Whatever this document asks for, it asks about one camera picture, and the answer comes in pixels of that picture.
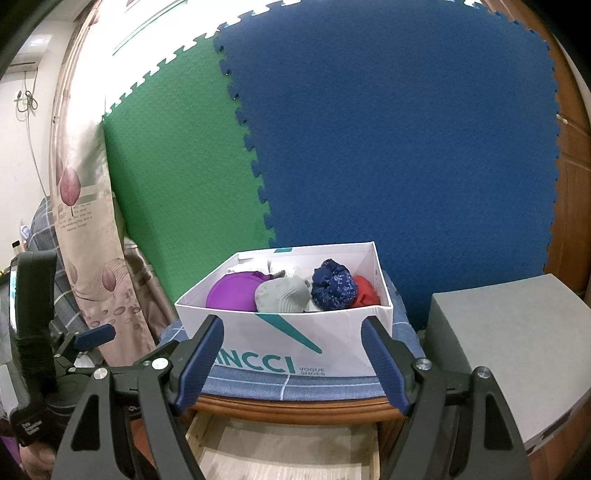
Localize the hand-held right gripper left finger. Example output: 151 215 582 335
54 314 225 480

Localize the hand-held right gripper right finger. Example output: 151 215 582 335
361 316 529 480

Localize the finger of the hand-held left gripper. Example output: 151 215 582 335
55 323 116 365

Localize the white shoe box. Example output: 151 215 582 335
174 241 394 378

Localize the red underwear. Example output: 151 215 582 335
348 275 382 309

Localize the purple underwear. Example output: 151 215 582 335
205 272 273 311

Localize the navy patterned underwear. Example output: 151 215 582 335
311 259 360 311

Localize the grey underwear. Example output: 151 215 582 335
255 276 312 313

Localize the white underwear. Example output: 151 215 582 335
225 259 271 278
269 261 305 280

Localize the wooden drawer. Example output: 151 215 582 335
185 411 382 480

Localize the grey plaid quilt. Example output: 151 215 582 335
23 196 93 342

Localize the blue plaid cloth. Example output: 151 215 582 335
157 272 423 400

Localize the wooden nightstand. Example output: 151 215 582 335
182 390 407 462

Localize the grey foam block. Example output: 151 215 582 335
422 273 591 455

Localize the beige floral curtain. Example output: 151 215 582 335
48 0 176 365

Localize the green foam mat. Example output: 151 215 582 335
102 34 278 296

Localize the blue foam mat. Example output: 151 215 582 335
215 0 561 333

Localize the white air conditioner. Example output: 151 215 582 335
9 21 79 70

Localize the wall cable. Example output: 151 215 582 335
14 69 51 195

